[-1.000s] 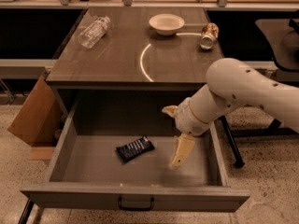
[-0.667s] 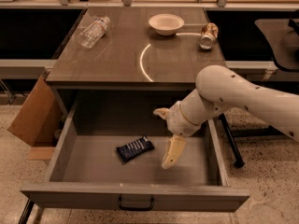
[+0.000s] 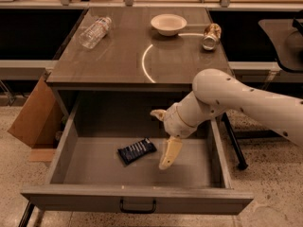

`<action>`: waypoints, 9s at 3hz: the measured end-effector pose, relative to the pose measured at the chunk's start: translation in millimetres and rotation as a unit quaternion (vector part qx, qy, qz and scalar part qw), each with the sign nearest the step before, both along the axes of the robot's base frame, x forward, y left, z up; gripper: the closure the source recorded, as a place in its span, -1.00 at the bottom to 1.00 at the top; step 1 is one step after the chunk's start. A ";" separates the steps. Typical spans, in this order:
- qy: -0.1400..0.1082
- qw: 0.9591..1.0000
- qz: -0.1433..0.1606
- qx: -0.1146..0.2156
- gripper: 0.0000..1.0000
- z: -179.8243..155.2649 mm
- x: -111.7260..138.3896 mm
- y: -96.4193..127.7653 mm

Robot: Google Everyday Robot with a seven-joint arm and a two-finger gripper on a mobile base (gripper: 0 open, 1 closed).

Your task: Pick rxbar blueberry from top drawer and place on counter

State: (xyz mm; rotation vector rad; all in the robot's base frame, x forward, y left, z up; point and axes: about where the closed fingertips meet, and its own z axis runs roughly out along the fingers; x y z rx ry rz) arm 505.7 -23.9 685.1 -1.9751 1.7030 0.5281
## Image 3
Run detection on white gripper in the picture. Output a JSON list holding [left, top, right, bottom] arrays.
[[151, 103, 197, 170]]

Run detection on blue rxbar wrapper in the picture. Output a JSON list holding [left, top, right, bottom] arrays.
[[117, 138, 157, 166]]

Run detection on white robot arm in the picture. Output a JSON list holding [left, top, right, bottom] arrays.
[[151, 69, 303, 170]]

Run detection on grey open drawer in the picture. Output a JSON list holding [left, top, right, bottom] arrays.
[[22, 91, 254, 215]]

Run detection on grey cabinet counter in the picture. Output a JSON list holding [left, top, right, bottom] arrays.
[[45, 6, 238, 122]]

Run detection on black table leg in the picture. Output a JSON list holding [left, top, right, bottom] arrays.
[[222, 113, 248, 170]]

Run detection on white bowl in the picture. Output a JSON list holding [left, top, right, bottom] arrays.
[[151, 14, 187, 36]]

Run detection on tipped metal can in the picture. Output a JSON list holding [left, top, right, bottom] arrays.
[[202, 23, 222, 51]]

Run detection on clear plastic water bottle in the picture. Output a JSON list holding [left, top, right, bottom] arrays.
[[79, 17, 112, 49]]

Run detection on brown cardboard box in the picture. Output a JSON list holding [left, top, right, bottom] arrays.
[[8, 77, 63, 148]]

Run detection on black chair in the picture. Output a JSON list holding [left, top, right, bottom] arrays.
[[258, 10, 303, 73]]

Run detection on black drawer handle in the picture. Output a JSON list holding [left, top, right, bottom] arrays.
[[119, 199, 157, 215]]

